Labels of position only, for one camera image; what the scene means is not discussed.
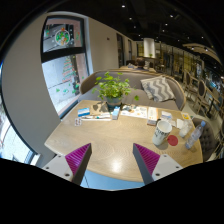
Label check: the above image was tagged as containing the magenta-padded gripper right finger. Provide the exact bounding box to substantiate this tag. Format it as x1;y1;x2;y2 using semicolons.
132;142;184;186

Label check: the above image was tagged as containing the grey tufted armchair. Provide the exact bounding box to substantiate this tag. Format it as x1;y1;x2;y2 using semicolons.
191;117;218;163

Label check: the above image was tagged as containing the wooden tissue box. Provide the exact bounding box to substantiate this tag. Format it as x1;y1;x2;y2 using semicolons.
146;106;160;126

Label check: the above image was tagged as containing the small blue box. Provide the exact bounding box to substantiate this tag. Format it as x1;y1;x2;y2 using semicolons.
111;105;121;121

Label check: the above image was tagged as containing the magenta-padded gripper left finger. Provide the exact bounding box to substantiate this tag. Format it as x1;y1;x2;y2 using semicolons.
42;143;93;186

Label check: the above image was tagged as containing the group of ceiling lights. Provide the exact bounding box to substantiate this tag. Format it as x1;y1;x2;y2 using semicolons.
119;3;209;51

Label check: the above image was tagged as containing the long white flat packet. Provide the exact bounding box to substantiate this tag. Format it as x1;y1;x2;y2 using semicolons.
81;113;112;122

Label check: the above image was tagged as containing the clear blue-capped water bottle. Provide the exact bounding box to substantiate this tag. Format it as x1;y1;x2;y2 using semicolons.
185;120;207;150

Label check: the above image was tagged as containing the potted green plant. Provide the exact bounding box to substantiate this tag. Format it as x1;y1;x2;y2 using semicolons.
91;71;140;108

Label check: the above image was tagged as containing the blue white card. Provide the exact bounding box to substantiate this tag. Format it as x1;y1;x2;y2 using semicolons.
77;107;91;118

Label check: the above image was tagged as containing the white paper napkin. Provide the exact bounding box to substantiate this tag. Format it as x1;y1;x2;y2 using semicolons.
175;118;185;129

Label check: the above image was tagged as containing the grey curved sofa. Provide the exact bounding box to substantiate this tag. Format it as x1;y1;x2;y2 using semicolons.
78;69;187;112

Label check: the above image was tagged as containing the flat round red coaster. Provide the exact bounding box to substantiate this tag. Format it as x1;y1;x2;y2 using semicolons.
166;134;180;147

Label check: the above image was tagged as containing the white printed mug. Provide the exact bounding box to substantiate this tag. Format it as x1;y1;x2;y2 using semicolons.
152;119;173;147

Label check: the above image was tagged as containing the printed menu leaflet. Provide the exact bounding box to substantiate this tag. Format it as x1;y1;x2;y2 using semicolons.
119;104;149;120

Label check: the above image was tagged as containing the person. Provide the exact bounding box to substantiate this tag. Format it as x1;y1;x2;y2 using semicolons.
134;57;148;71

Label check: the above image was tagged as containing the grey chevron cushion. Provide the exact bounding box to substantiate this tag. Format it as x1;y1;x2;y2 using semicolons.
139;75;177;103

